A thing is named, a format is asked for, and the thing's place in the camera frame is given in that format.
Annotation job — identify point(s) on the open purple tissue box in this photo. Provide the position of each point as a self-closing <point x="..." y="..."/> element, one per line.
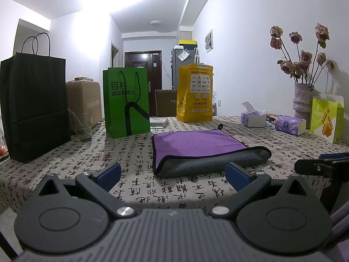
<point x="252" y="118"/>

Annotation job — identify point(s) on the yellow-green snack bag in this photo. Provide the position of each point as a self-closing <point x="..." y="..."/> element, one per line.
<point x="327" y="117"/>

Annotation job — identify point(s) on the beige suitcase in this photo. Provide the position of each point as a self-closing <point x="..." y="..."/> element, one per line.
<point x="83" y="97"/>

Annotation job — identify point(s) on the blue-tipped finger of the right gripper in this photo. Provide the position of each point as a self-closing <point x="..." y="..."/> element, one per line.
<point x="326" y="165"/>

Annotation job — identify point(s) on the small white green box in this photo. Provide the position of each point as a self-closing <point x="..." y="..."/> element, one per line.
<point x="158" y="122"/>

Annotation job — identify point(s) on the round ceiling lamp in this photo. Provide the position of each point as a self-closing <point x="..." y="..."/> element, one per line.
<point x="155" y="23"/>

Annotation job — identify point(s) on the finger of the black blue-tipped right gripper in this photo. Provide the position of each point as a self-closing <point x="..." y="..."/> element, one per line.
<point x="275" y="216"/>

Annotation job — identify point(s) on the purple and grey towel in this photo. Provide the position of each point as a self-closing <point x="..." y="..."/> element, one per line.
<point x="187" y="153"/>

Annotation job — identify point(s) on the dark brown entrance door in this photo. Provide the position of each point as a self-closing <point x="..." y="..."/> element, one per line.
<point x="151" y="62"/>

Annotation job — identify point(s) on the black paper bag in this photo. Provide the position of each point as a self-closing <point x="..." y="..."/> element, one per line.
<point x="34" y="111"/>

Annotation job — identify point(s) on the yellow box on refrigerator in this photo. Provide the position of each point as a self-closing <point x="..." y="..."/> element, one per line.
<point x="187" y="43"/>

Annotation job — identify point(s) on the brown wicker chair back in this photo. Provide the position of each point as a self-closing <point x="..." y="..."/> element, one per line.
<point x="166" y="102"/>

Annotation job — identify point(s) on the green paper shopping bag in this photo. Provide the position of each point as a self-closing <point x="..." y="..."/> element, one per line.
<point x="126" y="107"/>

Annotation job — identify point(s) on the purple tissue pack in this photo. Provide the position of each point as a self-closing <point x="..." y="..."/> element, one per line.
<point x="291" y="125"/>

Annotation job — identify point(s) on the dried pink roses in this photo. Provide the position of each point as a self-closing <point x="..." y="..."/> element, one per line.
<point x="306" y="67"/>

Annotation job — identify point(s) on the grey refrigerator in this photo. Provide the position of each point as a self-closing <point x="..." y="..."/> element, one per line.
<point x="181" y="55"/>

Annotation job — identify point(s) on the framed wall picture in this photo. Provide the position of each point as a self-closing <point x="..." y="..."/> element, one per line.
<point x="209" y="42"/>

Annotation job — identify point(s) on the yellow paper bag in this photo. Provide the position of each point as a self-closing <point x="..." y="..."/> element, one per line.
<point x="194" y="95"/>

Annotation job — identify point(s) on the black blue-tipped left gripper finger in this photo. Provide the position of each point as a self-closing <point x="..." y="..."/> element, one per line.
<point x="65" y="216"/>

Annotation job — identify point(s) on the clear drinking glass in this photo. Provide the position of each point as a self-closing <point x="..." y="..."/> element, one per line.
<point x="81" y="124"/>

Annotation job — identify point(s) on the textured grey vase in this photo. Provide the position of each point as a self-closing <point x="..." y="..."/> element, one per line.
<point x="302" y="101"/>

